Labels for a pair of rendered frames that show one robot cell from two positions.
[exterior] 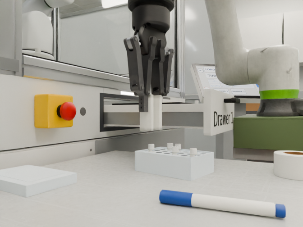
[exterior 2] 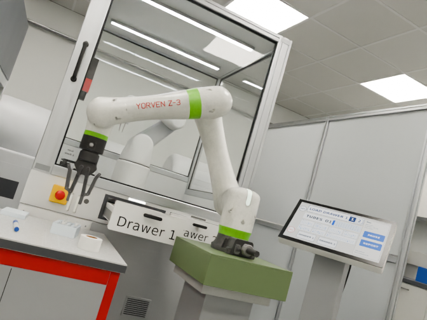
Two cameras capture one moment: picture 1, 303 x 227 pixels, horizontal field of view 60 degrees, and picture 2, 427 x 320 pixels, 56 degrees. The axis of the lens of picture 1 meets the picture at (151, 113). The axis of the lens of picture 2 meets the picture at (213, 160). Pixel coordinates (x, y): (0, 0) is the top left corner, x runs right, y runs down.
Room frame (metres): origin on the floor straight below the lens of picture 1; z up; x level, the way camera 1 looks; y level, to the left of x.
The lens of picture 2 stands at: (-0.33, -1.36, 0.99)
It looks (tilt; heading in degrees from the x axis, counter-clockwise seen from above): 7 degrees up; 41
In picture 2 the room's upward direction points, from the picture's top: 16 degrees clockwise
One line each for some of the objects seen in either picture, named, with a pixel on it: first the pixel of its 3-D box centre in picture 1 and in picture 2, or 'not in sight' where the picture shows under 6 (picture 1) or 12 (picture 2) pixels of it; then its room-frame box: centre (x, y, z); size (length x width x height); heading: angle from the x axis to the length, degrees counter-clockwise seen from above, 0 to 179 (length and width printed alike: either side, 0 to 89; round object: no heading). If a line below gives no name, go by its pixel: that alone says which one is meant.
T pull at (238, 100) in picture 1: (231, 100); (152, 216); (0.72, -0.22, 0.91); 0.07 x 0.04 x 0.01; 152
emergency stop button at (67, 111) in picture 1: (66, 111); (60, 195); (0.56, 0.18, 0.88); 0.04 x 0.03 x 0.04; 152
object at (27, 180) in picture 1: (27, 178); (15, 213); (0.41, 0.20, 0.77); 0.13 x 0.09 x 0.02; 59
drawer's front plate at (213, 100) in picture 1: (221, 112); (148, 223); (0.73, -0.20, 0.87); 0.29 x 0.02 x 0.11; 152
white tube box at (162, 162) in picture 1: (173, 161); (66, 228); (0.50, -0.04, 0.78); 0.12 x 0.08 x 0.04; 51
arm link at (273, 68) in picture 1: (274, 72); (238, 211); (0.94, -0.44, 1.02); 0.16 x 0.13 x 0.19; 55
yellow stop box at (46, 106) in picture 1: (55, 111); (60, 194); (0.58, 0.21, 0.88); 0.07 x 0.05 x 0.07; 152
